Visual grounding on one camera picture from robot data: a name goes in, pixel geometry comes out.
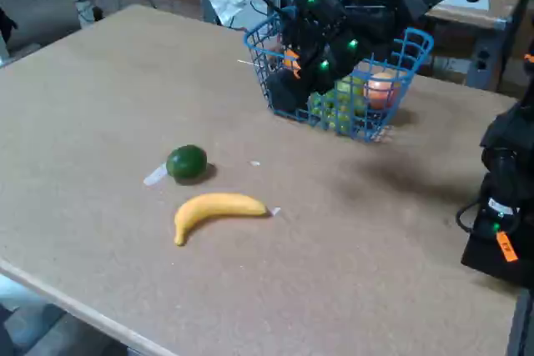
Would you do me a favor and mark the yellow toy banana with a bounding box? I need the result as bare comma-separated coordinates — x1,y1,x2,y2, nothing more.
173,192,269,248

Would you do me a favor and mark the orange toy fruit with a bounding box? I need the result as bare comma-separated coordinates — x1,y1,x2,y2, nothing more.
283,49,302,78

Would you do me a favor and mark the green toy grapes bunch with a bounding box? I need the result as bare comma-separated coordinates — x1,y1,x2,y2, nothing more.
308,76,369,133

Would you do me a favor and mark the red orange toy peach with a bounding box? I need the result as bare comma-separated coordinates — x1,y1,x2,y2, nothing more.
364,72,402,111

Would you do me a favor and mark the round green toy fruit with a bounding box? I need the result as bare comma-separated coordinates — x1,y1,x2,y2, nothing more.
165,144,209,183

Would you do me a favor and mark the wooden workbench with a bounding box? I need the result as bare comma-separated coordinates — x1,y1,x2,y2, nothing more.
423,0,527,91

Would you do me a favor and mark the long white tape strip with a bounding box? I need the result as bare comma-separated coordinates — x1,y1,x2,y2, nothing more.
143,163,169,187

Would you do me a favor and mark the grey metal outlet box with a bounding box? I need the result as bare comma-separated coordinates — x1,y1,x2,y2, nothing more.
466,18,515,93

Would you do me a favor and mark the blue wire basket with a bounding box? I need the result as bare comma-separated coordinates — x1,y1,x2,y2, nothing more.
244,13,435,143

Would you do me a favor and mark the black base power cable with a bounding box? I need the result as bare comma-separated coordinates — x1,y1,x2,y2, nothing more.
456,200,486,235

